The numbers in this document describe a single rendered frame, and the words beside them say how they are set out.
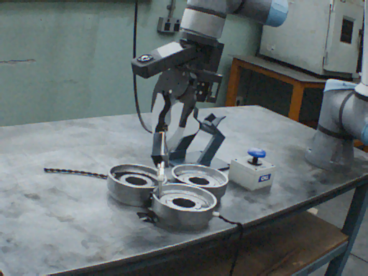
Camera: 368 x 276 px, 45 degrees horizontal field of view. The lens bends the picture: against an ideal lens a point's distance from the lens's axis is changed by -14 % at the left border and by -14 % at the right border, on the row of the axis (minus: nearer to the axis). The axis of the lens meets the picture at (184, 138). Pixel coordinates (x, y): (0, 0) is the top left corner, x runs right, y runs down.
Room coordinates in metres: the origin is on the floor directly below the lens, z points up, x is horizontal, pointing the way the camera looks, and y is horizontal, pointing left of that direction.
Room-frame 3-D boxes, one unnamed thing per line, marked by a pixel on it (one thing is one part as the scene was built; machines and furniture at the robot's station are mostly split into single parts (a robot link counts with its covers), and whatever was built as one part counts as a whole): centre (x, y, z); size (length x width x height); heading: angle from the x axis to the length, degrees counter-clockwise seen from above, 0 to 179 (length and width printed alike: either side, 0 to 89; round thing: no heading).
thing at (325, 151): (1.20, -0.40, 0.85); 0.15 x 0.15 x 0.10
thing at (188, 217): (0.75, -0.02, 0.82); 0.10 x 0.10 x 0.04
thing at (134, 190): (0.81, 0.07, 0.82); 0.10 x 0.10 x 0.04
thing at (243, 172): (0.97, -0.16, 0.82); 0.08 x 0.07 x 0.05; 135
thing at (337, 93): (1.19, -0.40, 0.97); 0.13 x 0.12 x 0.14; 23
